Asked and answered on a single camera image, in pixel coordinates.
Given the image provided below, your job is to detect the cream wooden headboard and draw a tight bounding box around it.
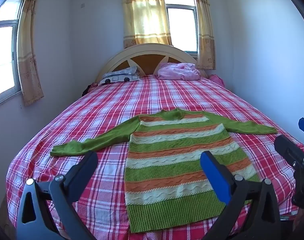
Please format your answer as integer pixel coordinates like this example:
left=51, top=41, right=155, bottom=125
left=95, top=43, right=207, bottom=85

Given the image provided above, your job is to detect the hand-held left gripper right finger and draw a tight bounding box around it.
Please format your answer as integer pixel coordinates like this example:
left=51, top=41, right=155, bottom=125
left=200, top=151, right=283, bottom=240

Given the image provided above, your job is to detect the pink cloth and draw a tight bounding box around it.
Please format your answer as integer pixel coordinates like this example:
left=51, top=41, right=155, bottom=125
left=208, top=74, right=225, bottom=87

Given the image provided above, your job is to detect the red plaid bedsheet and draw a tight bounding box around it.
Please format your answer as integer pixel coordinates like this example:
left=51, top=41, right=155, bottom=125
left=5, top=75, right=304, bottom=240

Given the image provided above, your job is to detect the yellow floral curtain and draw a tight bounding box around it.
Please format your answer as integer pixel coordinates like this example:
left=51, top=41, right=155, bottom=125
left=17, top=0, right=44, bottom=106

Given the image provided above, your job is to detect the pink folded quilt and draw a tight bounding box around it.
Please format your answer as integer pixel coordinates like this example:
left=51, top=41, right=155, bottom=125
left=158, top=62, right=201, bottom=81

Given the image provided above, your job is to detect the wide yellow curtain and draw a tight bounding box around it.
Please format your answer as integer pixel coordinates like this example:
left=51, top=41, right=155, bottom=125
left=121, top=0, right=173, bottom=48

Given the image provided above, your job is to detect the dark cloth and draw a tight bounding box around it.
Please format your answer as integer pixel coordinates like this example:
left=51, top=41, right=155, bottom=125
left=81, top=82, right=98, bottom=97

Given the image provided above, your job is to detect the window behind headboard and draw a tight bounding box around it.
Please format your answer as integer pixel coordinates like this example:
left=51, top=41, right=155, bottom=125
left=162, top=0, right=199, bottom=55

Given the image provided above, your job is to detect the green orange striped knit sweater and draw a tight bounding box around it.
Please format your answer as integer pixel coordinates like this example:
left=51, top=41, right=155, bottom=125
left=50, top=107, right=278, bottom=233

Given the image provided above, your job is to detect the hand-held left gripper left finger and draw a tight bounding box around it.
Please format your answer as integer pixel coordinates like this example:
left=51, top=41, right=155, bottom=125
left=15, top=151, right=100, bottom=240

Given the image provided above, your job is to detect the side window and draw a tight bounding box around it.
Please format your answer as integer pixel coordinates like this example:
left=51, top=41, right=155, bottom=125
left=0, top=0, right=24, bottom=108

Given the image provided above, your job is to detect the white blue printed pillow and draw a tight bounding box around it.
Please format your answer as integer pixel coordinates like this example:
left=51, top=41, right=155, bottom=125
left=98, top=67, right=140, bottom=85

